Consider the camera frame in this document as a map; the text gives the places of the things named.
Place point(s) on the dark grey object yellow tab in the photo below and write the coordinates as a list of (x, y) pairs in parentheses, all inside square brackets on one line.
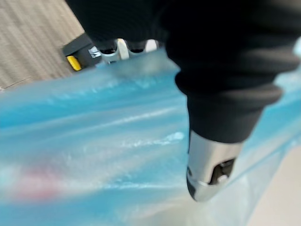
[(78, 48)]

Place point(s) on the blue translucent plastic rubbish bag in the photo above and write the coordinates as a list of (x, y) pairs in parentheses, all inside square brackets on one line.
[(94, 122)]

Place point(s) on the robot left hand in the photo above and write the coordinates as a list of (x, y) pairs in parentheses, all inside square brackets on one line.
[(223, 58)]

